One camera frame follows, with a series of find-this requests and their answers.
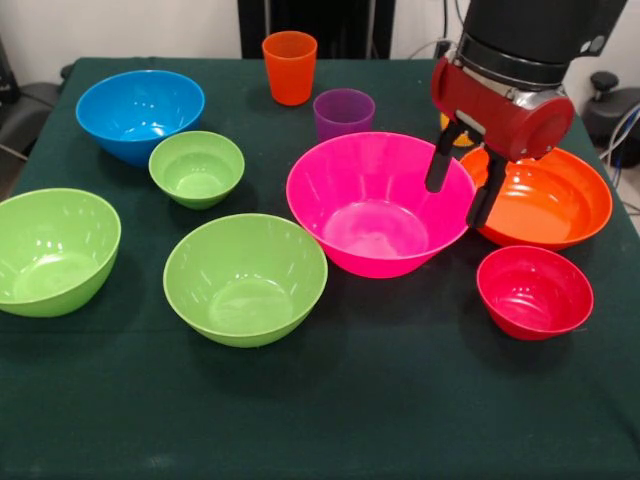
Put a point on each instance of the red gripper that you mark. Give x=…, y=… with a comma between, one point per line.
x=495, y=115

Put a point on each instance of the black office chair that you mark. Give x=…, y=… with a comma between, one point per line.
x=30, y=110

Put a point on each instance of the black equipment base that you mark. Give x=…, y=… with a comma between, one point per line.
x=607, y=112

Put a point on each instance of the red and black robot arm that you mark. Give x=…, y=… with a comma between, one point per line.
x=530, y=30

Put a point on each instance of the black power plug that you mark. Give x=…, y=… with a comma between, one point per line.
x=442, y=49

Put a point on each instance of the pink plastic bowl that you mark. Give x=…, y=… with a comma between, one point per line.
x=370, y=210

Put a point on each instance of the purple plastic cup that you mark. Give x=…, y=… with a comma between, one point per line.
x=344, y=117

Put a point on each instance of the small red plastic bowl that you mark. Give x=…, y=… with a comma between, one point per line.
x=535, y=295

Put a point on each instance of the orange plastic bowl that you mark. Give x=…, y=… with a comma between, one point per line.
x=550, y=210

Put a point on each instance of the dark green tablecloth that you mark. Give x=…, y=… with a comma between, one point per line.
x=350, y=400

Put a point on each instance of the yellow plastic cup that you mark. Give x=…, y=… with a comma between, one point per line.
x=462, y=141

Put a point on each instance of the small green plastic bowl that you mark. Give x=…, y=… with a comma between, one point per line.
x=195, y=175

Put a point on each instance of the orange plastic cup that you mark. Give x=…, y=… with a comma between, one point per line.
x=290, y=70

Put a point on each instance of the blue plastic bowl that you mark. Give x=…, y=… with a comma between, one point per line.
x=140, y=110

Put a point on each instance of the large green plastic bowl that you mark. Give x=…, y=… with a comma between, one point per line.
x=50, y=250
x=245, y=280

